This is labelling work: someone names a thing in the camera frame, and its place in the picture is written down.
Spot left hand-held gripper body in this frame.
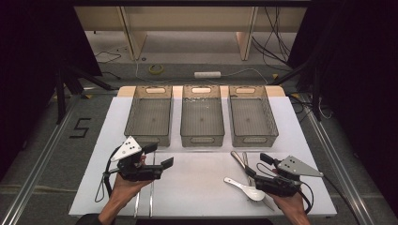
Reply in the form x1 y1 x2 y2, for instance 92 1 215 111
110 135 165 183

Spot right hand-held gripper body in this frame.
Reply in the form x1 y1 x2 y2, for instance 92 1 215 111
254 155 325 198

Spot metal fork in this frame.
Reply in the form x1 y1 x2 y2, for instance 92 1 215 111
242 152 267 204

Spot metal table knife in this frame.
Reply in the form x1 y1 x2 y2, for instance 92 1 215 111
230 150 275 212

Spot white ceramic spoon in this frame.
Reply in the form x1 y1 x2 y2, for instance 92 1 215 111
223 176 267 203

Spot transparent grey plastic bin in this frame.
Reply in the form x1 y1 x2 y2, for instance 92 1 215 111
227 85 280 148
124 85 174 148
180 84 225 148

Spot metal chopstick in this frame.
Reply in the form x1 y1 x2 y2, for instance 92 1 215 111
133 190 142 218
148 151 157 218

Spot person's right hand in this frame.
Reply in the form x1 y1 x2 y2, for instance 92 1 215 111
268 191 307 218

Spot person's left hand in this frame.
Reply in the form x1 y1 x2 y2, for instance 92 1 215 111
112 172 155 202

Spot black metal stand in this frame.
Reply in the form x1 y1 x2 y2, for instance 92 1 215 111
54 62 115 125
268 57 324 122

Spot person's dark sleeve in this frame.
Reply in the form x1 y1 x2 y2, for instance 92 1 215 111
74 213 106 225

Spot white power strip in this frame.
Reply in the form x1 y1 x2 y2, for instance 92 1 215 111
193 70 222 80

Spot black curtain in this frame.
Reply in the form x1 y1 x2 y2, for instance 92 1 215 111
286 0 398 217
0 0 103 182

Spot light wooden desk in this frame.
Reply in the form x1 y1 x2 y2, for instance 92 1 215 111
74 6 308 62

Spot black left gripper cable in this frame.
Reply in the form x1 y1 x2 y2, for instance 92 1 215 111
94 145 123 203

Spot metal floor rail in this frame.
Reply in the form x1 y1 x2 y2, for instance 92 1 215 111
299 93 376 225
0 93 83 225

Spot tangled floor cables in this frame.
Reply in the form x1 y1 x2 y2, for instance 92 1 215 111
288 93 333 122

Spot white power cable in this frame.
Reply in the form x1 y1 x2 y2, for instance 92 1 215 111
134 59 270 86

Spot beige floor cable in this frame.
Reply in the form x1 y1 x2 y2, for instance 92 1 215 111
0 183 78 194

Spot thin black floor cable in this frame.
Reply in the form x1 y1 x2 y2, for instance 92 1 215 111
94 50 123 81

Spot bundle of black cables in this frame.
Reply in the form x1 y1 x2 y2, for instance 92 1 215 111
251 6 296 68

